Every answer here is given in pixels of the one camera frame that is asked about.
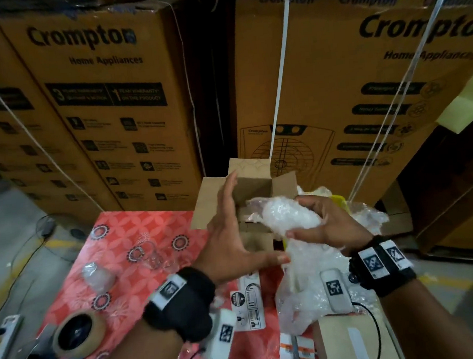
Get person's left hand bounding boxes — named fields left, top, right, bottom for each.
left=184, top=168, right=293, bottom=288

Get person's right hand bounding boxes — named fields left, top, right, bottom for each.
left=282, top=188, right=377, bottom=262

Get black-white fragile sticker sheet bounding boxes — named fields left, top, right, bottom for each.
left=228, top=272, right=268, bottom=334

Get bubble wrap bundle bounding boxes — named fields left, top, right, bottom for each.
left=266, top=180, right=400, bottom=339

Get small cardboard box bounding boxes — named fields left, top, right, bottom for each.
left=184, top=153, right=304, bottom=259

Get tape dispenser with tape roll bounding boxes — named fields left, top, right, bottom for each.
left=8, top=306, right=111, bottom=359

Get person's right forearm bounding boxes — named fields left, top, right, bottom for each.
left=381, top=273, right=473, bottom=359

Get clear drinking glass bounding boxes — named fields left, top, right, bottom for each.
left=135, top=236, right=167, bottom=272
left=80, top=259, right=120, bottom=297

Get flat brown cardboard box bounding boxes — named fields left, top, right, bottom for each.
left=310, top=302, right=407, bottom=359

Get stack of Crompton cartons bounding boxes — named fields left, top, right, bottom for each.
left=0, top=0, right=473, bottom=287

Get black wristband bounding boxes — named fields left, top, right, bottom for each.
left=137, top=264, right=221, bottom=348
left=346, top=232, right=420, bottom=302

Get orange floral tablecloth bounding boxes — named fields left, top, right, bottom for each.
left=0, top=195, right=317, bottom=359

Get packaged blue scissors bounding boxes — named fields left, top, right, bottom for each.
left=275, top=329, right=319, bottom=359

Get black power adapter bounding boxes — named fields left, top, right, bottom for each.
left=35, top=216, right=58, bottom=240

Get pale yellow paper slip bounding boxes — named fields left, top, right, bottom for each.
left=432, top=59, right=473, bottom=136

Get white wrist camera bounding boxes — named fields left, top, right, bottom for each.
left=199, top=307, right=242, bottom=359
left=319, top=266, right=356, bottom=317

